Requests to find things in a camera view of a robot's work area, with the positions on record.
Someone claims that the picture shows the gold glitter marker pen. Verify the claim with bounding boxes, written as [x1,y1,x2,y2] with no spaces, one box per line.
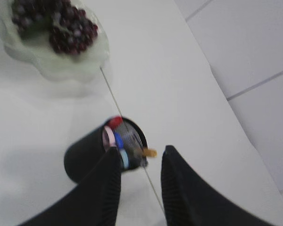
[142,148,157,158]

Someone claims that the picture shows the pink capped scissors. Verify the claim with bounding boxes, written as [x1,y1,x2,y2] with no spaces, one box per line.
[102,126,116,149]

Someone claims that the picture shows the green scalloped glass plate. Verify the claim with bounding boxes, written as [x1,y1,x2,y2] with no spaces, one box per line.
[0,0,109,81]

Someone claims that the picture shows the black mesh pen holder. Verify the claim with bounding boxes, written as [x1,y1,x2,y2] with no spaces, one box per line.
[64,117,148,183]

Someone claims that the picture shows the artificial red grape bunch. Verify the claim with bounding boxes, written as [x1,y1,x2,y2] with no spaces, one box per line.
[11,0,98,55]

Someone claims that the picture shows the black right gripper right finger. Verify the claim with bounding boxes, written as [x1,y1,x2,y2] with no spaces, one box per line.
[161,145,270,226]

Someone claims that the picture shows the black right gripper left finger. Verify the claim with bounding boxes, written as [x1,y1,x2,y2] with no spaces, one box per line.
[23,147,121,226]

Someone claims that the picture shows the grey marker pen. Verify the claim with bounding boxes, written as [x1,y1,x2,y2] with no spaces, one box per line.
[127,147,143,164]

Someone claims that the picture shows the blue capped scissors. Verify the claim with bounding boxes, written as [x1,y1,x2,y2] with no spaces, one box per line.
[114,132,129,170]

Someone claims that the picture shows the red marker pen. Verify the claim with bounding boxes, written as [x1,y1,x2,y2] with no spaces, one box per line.
[107,116,123,129]

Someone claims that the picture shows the clear plastic ruler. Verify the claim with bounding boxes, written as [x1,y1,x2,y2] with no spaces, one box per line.
[117,121,142,150]

